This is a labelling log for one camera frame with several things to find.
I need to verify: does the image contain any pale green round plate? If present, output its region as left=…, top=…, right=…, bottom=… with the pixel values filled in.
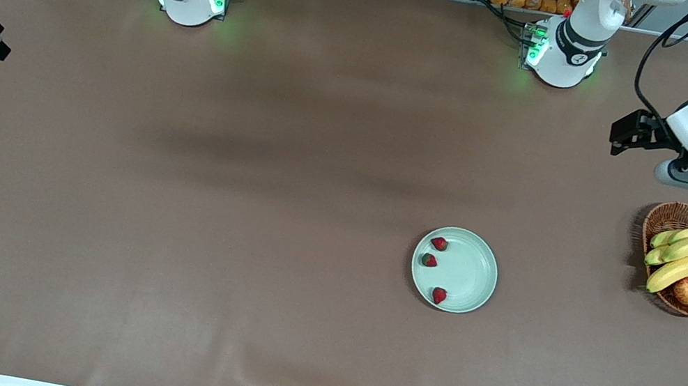
left=404, top=220, right=505, bottom=320

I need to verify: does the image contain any woven wicker basket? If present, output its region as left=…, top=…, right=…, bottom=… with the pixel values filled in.
left=628, top=197, right=688, bottom=317

